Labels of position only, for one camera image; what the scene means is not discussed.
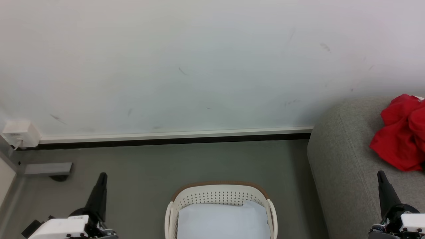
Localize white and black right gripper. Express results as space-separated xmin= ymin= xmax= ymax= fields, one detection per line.
xmin=369 ymin=170 xmax=425 ymax=239

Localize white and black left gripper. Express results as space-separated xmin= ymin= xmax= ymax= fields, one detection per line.
xmin=28 ymin=172 xmax=118 ymax=239

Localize red garment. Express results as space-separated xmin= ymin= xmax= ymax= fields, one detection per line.
xmin=369 ymin=94 xmax=425 ymax=172

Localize cream perforated plastic laundry basket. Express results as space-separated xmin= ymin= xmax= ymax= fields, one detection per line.
xmin=164 ymin=181 xmax=278 ymax=239

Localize light grey fabric sofa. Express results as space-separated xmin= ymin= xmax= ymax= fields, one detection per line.
xmin=306 ymin=96 xmax=425 ymax=239

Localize white and black baseboard strip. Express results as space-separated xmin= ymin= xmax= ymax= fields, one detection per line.
xmin=15 ymin=126 xmax=314 ymax=150

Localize white cabinet panel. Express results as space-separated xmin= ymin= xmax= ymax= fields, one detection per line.
xmin=0 ymin=156 xmax=17 ymax=208

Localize pale blue folded cloth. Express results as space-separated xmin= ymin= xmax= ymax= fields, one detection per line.
xmin=177 ymin=200 xmax=271 ymax=239

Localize grey metal floor bracket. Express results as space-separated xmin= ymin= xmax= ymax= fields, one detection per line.
xmin=18 ymin=162 xmax=73 ymax=176

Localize white wall socket box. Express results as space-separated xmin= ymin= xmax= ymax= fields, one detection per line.
xmin=2 ymin=120 xmax=41 ymax=148

